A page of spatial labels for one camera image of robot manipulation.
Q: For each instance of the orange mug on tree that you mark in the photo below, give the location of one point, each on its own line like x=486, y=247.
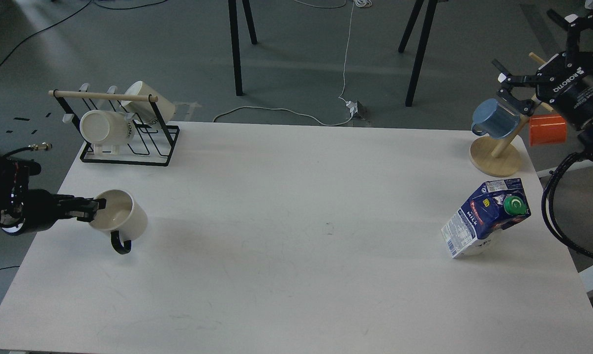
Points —
x=547, y=129

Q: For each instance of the blue mug on tree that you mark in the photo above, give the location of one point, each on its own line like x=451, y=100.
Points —
x=492, y=118

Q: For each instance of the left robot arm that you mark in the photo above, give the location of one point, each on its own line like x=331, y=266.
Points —
x=24, y=210

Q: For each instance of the white mug black handle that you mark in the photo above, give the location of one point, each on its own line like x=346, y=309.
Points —
x=123, y=219

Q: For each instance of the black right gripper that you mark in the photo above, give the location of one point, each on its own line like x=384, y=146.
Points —
x=569, y=90

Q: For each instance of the black wire mug rack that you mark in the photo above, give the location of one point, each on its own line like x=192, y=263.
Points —
x=150, y=146

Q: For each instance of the white mug front on rack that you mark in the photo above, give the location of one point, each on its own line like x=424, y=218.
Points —
x=106, y=128

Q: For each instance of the blue milk carton green cap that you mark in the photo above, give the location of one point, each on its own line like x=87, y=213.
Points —
x=495, y=206

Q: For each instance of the wooden mug tree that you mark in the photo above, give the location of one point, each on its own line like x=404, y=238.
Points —
x=497, y=158

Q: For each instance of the cream mug rear on rack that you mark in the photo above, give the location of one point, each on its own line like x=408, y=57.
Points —
x=144, y=108

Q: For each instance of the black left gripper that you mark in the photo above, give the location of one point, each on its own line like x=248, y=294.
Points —
x=24, y=210

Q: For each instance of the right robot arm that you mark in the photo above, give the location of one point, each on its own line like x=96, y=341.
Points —
x=574, y=25

